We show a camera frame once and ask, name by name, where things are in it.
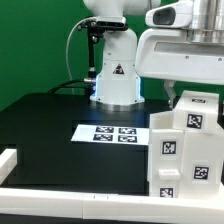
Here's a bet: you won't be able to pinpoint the black base cables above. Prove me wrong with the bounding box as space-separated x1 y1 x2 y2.
47 78 93 96

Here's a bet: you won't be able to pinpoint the white marker sheet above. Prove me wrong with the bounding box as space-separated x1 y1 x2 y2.
71 124 149 146

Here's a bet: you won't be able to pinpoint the tall white block with tag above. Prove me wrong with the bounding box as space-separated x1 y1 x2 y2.
173 90 221 134

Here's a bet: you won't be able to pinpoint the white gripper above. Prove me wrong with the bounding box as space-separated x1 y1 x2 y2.
135 29 224 109

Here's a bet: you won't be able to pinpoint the grey stand cable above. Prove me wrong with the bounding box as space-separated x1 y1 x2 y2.
65 17 96 96

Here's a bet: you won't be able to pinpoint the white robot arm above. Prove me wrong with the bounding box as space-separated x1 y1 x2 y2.
83 0 224 111

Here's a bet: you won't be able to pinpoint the black camera stand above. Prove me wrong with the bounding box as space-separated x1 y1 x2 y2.
79 17 128 96

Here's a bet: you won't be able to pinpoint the white cabinet body box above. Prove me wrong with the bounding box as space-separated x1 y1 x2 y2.
149 112 224 199

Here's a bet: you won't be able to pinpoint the white front frame rail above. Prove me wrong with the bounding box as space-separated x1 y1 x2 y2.
0 188 224 224

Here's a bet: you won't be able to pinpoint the white panel with tag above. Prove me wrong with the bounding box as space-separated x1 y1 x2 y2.
147 129 184 198

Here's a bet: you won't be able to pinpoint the white frame rail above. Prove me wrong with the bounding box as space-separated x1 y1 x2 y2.
0 188 224 224
0 149 17 185

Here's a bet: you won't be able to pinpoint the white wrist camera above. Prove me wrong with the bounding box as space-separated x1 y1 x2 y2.
145 0 194 28

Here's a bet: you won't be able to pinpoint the white left frame rail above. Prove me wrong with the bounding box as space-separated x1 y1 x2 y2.
0 149 17 185

